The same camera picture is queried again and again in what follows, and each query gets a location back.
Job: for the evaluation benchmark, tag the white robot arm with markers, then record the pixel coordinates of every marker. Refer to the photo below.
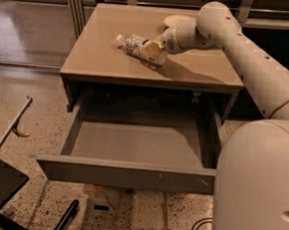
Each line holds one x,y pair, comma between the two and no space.
252,177

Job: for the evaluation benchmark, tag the grey cabinet with glossy top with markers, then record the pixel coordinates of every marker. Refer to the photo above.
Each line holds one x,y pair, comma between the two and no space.
96,56

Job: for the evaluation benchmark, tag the open grey top drawer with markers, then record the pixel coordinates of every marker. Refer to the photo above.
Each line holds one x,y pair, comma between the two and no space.
148,149

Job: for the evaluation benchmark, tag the yellow hook on frame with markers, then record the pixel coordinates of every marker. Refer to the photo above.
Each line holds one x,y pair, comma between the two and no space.
18,132

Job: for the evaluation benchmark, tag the white ceramic bowl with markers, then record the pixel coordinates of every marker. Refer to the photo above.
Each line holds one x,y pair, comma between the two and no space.
172,20

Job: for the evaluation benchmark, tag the plastic bottle with label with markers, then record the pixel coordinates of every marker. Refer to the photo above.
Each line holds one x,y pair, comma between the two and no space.
132,45

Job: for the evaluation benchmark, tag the black rod on floor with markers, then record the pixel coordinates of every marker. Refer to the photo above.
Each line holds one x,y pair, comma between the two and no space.
70,212

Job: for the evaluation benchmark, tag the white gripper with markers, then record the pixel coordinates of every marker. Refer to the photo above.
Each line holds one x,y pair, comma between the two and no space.
167,42

